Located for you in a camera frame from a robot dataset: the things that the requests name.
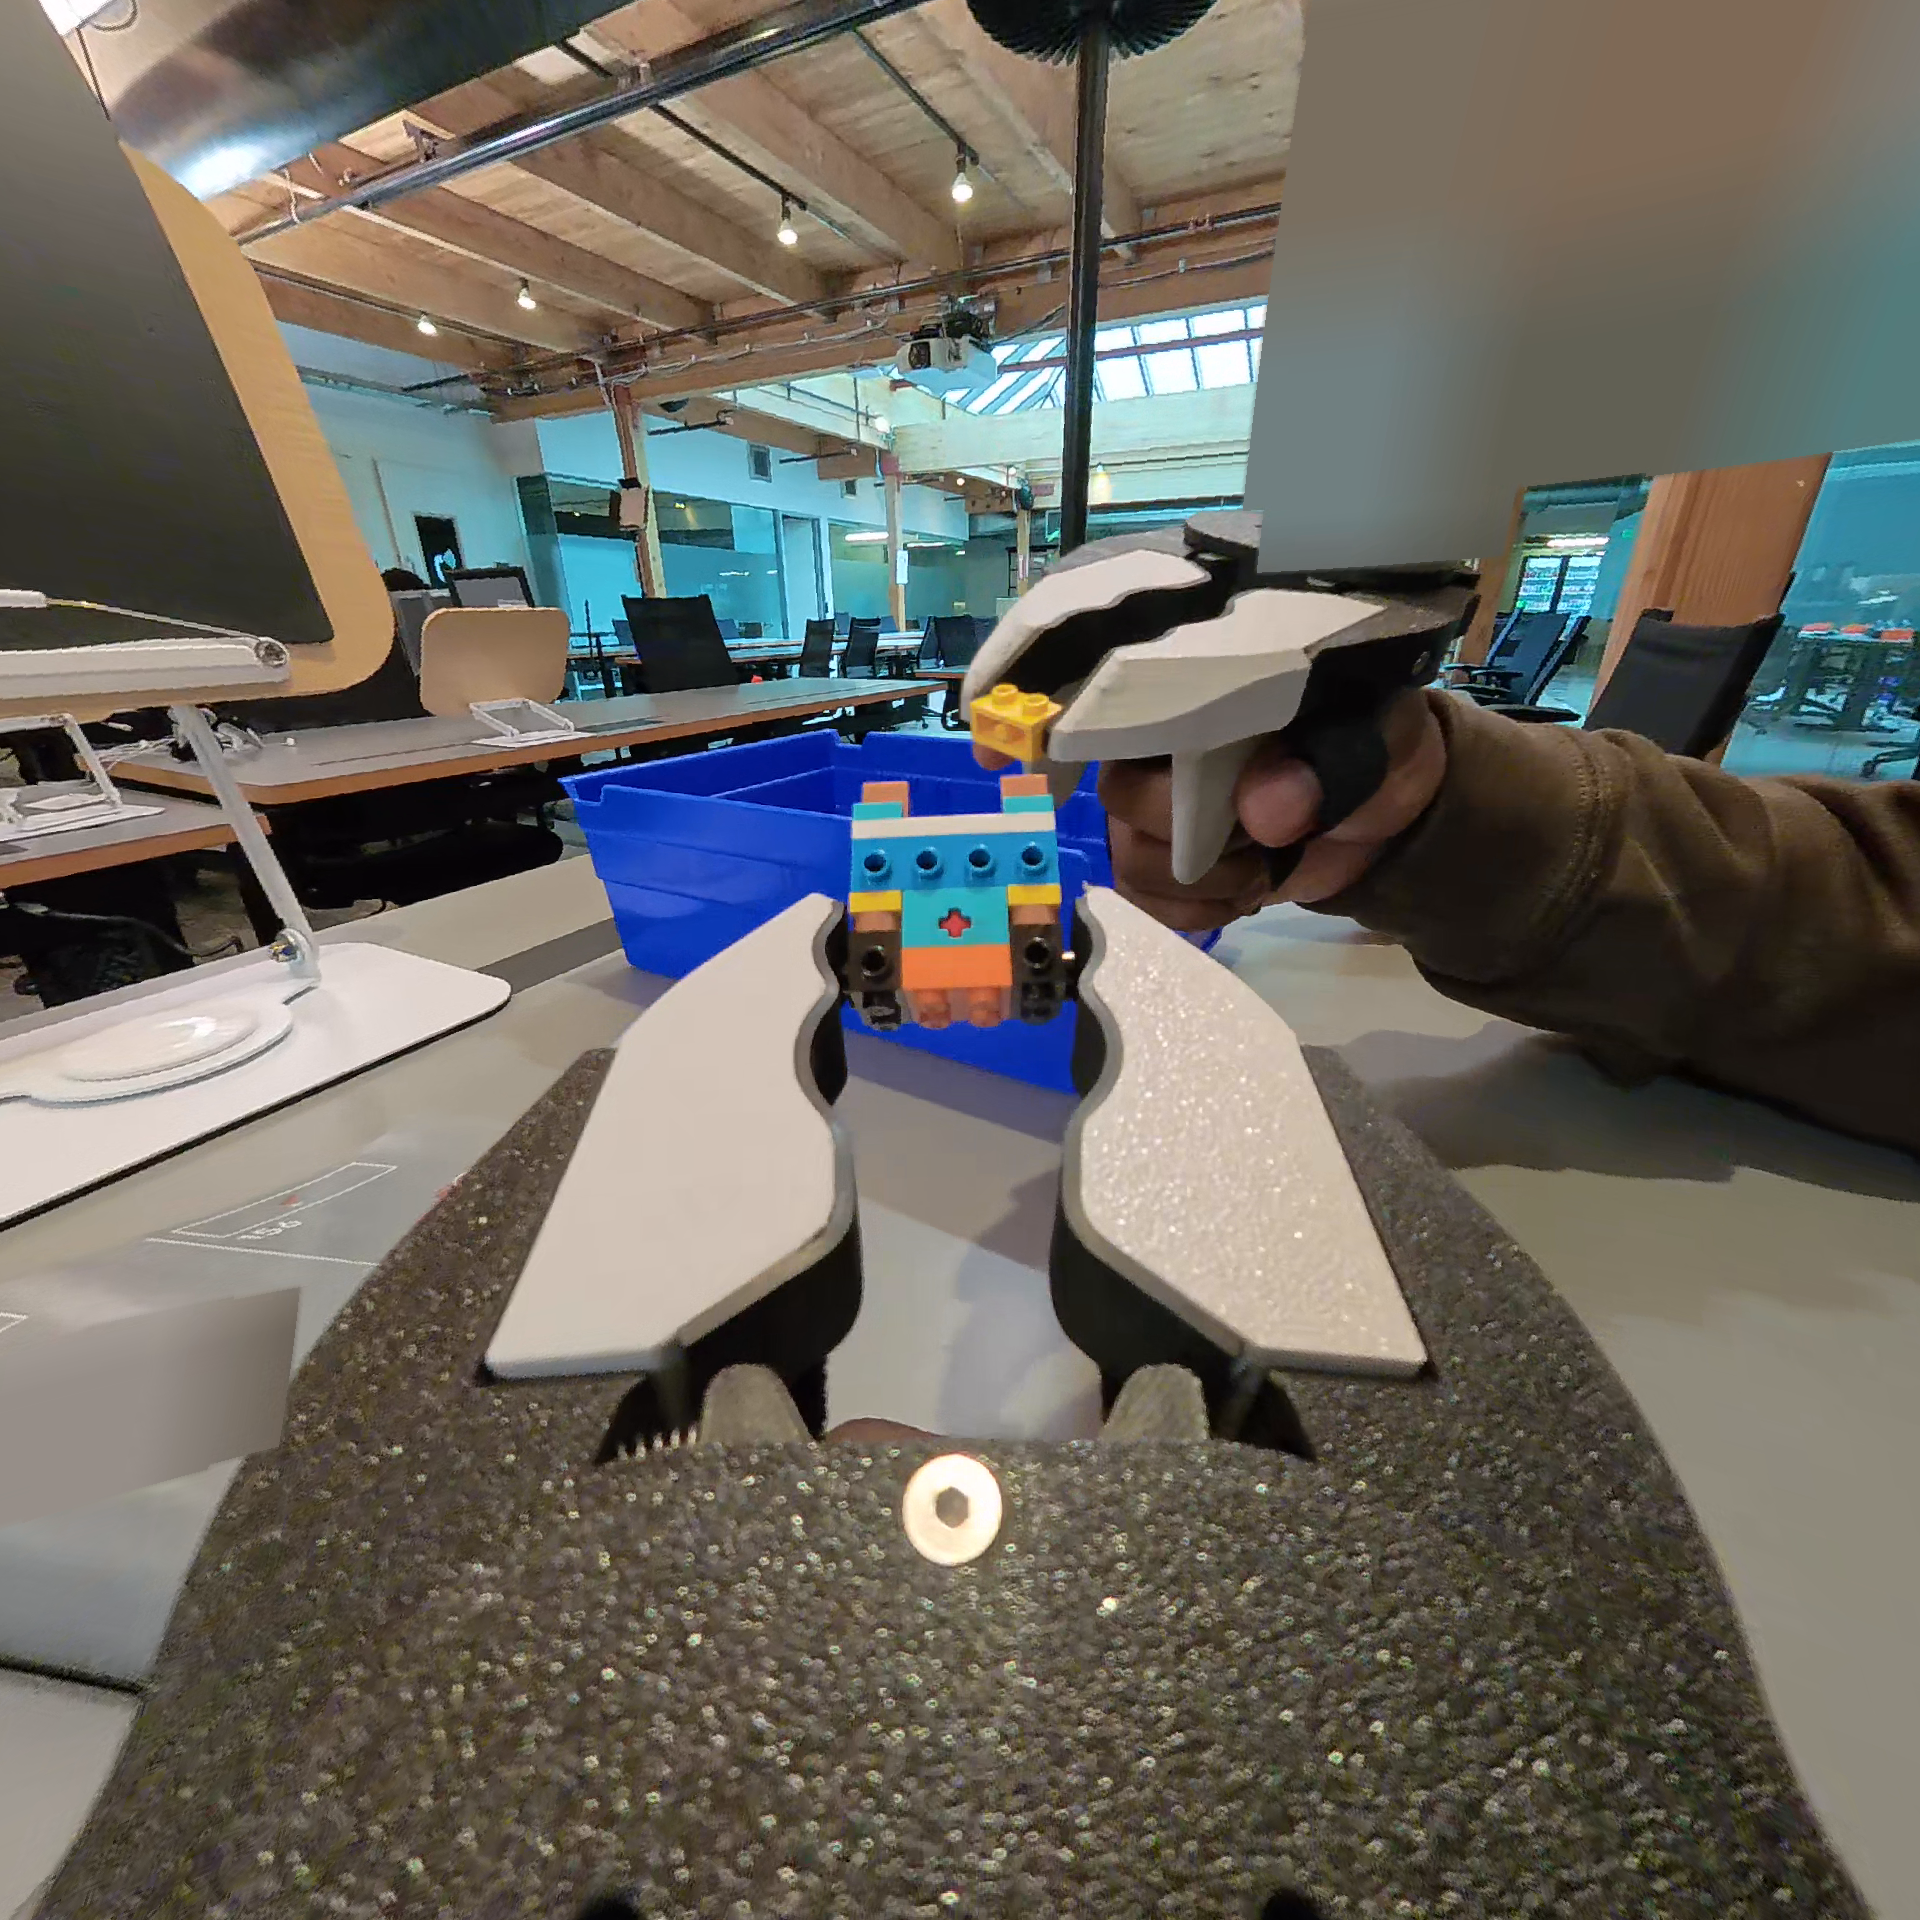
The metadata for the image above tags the grey building instruction booklet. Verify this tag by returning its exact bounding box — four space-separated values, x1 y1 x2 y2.
0 1139 476 1676

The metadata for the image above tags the white tablet stand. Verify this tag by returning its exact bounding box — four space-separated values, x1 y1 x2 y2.
0 593 515 1228

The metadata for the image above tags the small multicoloured brick model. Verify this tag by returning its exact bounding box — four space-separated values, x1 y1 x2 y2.
837 778 1084 1042

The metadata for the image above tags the grey desk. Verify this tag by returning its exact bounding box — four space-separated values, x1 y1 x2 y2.
0 839 1920 1920

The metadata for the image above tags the person's right hand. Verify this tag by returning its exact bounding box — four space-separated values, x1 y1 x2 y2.
1093 686 1456 937

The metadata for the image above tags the rounded wooden panel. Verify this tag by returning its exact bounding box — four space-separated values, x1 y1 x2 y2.
414 597 574 717

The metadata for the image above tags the black office chair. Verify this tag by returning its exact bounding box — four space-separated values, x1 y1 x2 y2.
612 593 732 696
1593 611 1799 756

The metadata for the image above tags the black pole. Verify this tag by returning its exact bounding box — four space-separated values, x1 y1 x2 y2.
970 0 1218 557

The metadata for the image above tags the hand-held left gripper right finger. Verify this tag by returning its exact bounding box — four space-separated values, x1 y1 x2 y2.
1046 879 1433 1420

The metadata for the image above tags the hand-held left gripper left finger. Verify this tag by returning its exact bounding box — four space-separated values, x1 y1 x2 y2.
476 898 864 1406

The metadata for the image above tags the blue plastic bin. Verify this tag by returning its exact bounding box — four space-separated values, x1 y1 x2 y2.
561 730 1228 1099

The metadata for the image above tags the wooden framed black screen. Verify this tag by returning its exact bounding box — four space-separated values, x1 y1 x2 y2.
0 0 395 696

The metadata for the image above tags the ceiling projector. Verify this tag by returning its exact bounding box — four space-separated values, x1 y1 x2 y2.
896 295 999 381

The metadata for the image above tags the background office desk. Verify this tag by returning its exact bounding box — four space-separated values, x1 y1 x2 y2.
108 677 953 814

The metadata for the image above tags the person's right forearm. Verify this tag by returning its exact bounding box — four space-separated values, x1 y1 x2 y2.
1320 686 1920 1160

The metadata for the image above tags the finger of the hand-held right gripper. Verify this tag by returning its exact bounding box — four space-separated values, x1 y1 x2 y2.
970 543 1218 704
1046 584 1395 767

